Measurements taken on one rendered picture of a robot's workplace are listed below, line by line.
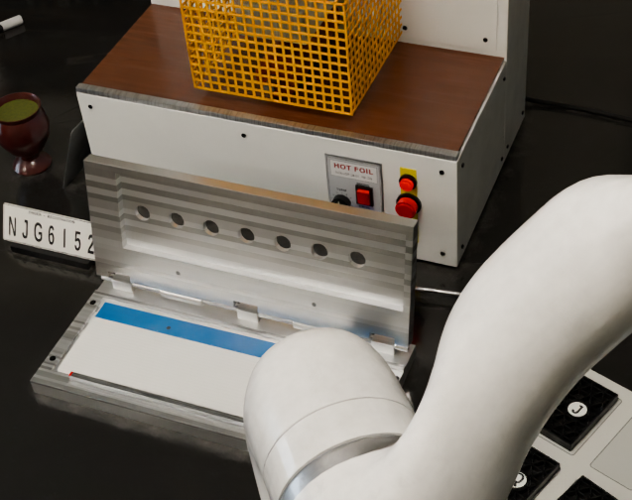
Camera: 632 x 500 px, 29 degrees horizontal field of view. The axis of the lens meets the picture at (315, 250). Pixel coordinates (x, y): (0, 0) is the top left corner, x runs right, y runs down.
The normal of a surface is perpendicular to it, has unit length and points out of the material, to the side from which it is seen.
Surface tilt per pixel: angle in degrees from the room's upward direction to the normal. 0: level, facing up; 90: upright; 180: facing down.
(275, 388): 37
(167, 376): 0
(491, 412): 60
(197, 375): 0
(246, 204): 79
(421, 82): 0
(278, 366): 29
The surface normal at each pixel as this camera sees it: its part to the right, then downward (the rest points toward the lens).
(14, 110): -0.07, -0.73
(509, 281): -0.64, -0.33
